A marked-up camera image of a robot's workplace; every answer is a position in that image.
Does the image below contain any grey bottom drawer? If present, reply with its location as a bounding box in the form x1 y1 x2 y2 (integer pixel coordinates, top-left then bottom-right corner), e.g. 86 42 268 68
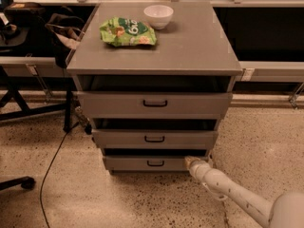
102 155 210 173

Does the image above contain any dark bag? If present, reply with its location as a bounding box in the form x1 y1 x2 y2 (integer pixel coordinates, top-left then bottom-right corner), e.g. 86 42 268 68
45 13 85 68

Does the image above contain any white bowl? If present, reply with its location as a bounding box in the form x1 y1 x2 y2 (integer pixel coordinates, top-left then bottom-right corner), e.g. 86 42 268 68
143 5 174 29

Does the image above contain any grey top drawer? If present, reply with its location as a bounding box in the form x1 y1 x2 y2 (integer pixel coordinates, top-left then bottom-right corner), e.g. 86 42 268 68
78 91 232 119

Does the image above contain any grey drawer cabinet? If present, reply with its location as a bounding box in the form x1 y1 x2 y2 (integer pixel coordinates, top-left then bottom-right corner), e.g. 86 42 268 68
66 0 243 176

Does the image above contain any grey drawer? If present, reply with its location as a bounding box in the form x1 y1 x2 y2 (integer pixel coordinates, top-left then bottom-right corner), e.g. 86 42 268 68
92 129 218 149
102 155 210 173
78 91 232 119

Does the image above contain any green snack bag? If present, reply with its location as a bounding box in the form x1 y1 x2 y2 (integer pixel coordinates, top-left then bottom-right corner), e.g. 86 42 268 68
100 17 157 47

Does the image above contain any black chair base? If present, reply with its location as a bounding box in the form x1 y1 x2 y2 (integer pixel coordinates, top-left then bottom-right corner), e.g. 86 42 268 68
0 176 36 190

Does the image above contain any grey middle drawer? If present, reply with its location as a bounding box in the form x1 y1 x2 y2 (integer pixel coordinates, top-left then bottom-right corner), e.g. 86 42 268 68
92 129 218 149

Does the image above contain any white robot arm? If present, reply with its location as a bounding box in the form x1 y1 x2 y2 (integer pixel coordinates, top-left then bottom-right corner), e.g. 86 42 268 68
185 156 304 228

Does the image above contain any black table frame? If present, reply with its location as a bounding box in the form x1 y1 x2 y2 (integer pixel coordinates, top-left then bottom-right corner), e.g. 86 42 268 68
0 66 73 133

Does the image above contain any black floor cable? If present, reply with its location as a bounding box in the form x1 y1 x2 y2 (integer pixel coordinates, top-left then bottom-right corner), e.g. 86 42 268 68
39 121 80 228

